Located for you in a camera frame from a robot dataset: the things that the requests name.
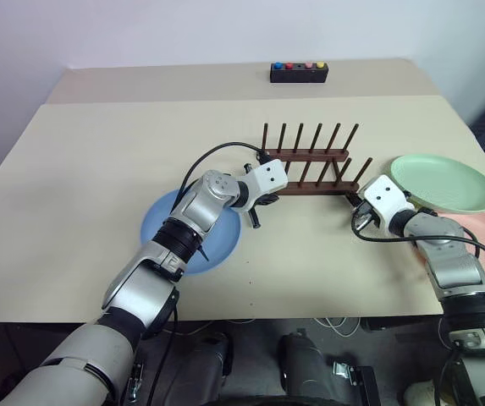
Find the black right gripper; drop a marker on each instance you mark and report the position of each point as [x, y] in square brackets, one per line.
[376, 222]

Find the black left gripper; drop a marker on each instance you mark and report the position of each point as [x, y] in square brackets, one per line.
[267, 199]

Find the blue plate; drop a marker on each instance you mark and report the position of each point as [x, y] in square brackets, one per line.
[225, 237]

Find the green plate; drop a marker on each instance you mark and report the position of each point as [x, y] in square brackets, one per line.
[445, 182]

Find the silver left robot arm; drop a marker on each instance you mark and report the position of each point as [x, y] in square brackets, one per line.
[140, 292]

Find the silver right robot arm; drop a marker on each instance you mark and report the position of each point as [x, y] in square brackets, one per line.
[453, 262]

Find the dark wooden dish rack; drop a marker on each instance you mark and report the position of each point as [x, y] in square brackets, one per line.
[310, 155]

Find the black button box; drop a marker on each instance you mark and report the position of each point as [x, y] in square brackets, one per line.
[299, 75]

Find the dark rounded grey shape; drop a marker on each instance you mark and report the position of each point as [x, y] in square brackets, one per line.
[208, 359]
[301, 359]

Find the white rounded object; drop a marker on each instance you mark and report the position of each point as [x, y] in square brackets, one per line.
[420, 393]

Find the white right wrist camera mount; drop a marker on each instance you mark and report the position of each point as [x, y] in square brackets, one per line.
[384, 194]

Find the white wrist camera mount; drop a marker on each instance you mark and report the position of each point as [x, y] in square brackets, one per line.
[267, 177]
[384, 194]

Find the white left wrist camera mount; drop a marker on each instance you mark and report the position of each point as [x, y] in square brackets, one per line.
[267, 177]

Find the black bracket with metal clasp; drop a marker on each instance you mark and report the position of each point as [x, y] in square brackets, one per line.
[358, 380]

